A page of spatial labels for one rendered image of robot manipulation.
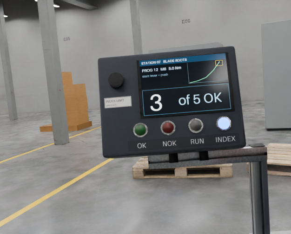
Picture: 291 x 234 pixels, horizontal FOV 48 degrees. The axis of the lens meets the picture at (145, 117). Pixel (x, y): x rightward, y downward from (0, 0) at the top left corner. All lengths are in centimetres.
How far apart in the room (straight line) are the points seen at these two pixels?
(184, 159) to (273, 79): 601
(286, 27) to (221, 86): 609
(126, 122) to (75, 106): 839
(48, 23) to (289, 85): 480
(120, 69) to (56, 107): 633
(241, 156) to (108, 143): 27
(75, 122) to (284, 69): 536
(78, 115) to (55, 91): 216
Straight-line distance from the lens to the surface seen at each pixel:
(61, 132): 695
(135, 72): 61
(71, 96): 896
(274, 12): 1345
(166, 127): 58
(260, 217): 73
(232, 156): 69
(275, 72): 664
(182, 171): 395
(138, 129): 58
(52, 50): 693
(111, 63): 62
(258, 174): 70
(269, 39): 666
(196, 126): 59
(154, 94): 60
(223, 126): 59
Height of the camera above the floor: 121
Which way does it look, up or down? 7 degrees down
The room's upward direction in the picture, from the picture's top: 5 degrees counter-clockwise
